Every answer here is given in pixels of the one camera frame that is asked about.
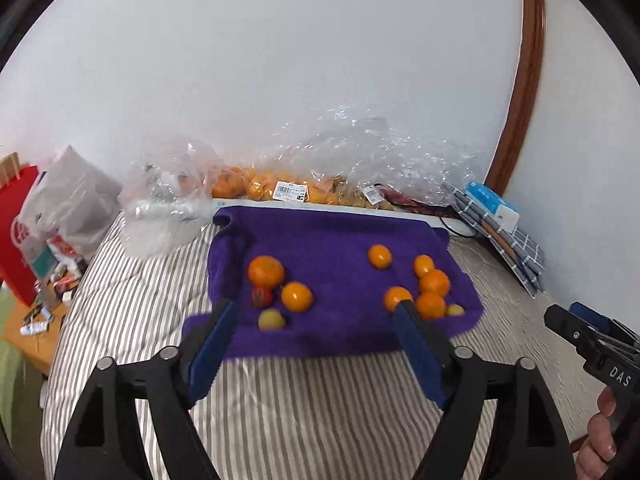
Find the large clear plastic wrap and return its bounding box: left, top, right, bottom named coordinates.
left=260, top=105, right=483, bottom=206

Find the dark red packet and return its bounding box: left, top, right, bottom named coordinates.
left=380, top=187, right=441, bottom=208

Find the checked grey cloth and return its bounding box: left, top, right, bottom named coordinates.
left=442, top=182, right=546, bottom=295

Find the crumpled clear plastic bag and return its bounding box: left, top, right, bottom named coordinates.
left=120, top=137, right=223, bottom=260

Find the red paper bag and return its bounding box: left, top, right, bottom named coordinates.
left=0, top=155, right=43, bottom=306

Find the red and white packet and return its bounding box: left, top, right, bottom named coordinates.
left=47, top=237, right=83, bottom=266

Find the black cable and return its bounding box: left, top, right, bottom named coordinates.
left=435, top=215, right=476, bottom=237

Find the large mandarin orange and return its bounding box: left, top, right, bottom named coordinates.
left=247, top=255, right=287, bottom=290

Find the clear bag of mandarins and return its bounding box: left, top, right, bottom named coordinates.
left=212, top=160, right=331, bottom=204

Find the green cloth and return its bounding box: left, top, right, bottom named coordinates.
left=0, top=285, right=46, bottom=441

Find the striped bedding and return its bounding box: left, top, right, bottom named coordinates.
left=40, top=210, right=601, bottom=480

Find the blue and white box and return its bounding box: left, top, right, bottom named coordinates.
left=465, top=181, right=521, bottom=233

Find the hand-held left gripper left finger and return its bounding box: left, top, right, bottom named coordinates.
left=54, top=298, right=240, bottom=480

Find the wooden side table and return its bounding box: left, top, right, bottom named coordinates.
left=2, top=300, right=68, bottom=376

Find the grey plastic bag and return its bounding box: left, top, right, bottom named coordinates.
left=22, top=146, right=123, bottom=261

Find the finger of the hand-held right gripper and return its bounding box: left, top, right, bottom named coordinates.
left=570, top=302, right=613, bottom=335
left=544, top=304, right=603, bottom=357

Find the clear bag of brown fruits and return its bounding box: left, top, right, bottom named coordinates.
left=320, top=172, right=401, bottom=210

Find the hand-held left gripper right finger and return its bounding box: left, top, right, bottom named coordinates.
left=391, top=300, right=576, bottom=480

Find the person's right hand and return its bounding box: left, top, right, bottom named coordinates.
left=575, top=387, right=632, bottom=480

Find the brown wooden door frame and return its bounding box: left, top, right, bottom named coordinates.
left=485, top=0, right=546, bottom=193

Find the purple towel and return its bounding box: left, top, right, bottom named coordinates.
left=181, top=205, right=485, bottom=360

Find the teal and white box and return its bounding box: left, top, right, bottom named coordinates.
left=30, top=247, right=56, bottom=276

